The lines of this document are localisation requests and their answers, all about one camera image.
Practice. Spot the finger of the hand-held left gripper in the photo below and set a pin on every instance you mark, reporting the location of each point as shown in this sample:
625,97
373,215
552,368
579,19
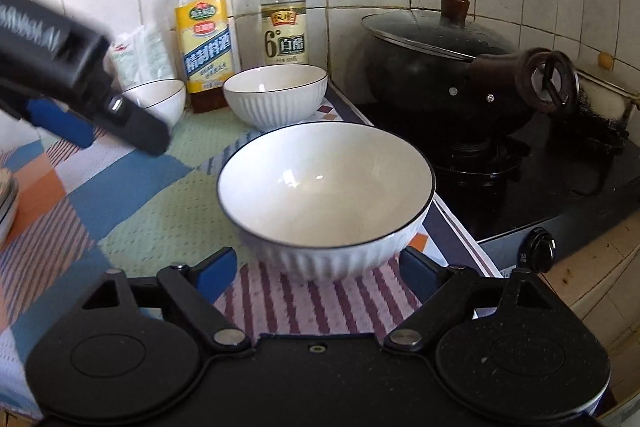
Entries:
137,127
60,122

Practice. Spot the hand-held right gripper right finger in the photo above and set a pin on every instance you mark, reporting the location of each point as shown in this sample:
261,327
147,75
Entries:
419,271

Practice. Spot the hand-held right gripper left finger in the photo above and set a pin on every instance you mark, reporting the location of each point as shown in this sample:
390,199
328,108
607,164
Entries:
220,272

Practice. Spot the white ribbed bowl black rim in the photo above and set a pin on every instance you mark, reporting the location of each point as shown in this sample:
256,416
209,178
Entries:
320,187
275,107
160,99

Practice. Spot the white plate black rim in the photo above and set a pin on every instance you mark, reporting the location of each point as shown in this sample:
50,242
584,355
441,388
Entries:
9,219

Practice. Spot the patchwork table cloth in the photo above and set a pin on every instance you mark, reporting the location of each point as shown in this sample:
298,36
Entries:
150,187

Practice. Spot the white powder bag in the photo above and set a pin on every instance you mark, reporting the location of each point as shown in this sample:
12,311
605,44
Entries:
145,57

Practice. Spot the cooking wine bottle yellow label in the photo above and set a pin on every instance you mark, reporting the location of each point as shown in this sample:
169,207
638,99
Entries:
202,37

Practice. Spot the black gas stove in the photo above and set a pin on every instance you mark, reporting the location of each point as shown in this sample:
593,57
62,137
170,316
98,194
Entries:
550,187

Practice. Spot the clear vinegar bottle yellow cap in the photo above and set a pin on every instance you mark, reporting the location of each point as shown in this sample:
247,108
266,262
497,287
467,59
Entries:
285,32

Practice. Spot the glass wok lid wooden knob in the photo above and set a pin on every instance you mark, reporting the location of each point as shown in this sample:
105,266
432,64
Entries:
425,29

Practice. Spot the white enamel pot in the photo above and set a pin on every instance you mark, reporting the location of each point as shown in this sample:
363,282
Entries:
607,102

